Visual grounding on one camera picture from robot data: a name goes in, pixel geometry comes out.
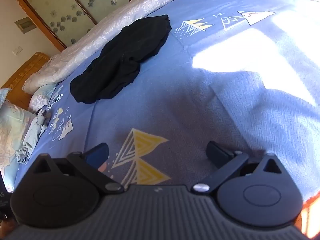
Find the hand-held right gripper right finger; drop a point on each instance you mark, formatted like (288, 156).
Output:
(217, 155)

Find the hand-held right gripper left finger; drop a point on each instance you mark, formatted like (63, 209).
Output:
(96, 155)

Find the black pants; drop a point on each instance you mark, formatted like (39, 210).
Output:
(120, 62)

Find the blue printed bed sheet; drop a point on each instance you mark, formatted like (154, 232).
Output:
(190, 100)

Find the large floral pillow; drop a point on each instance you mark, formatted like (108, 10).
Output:
(12, 135)

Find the crumpled light blue cloth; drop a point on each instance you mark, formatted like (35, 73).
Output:
(30, 137)

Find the small floral pillow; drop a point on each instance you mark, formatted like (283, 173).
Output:
(41, 95)

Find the wooden headboard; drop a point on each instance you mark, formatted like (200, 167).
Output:
(22, 75)

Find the pale floral quilt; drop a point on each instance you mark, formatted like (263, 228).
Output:
(105, 30)

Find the wooden wardrobe with glass doors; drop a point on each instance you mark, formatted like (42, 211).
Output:
(67, 7)

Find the white wall switch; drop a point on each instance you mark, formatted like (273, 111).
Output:
(17, 50)

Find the wall panel box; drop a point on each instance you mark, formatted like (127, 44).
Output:
(24, 25)

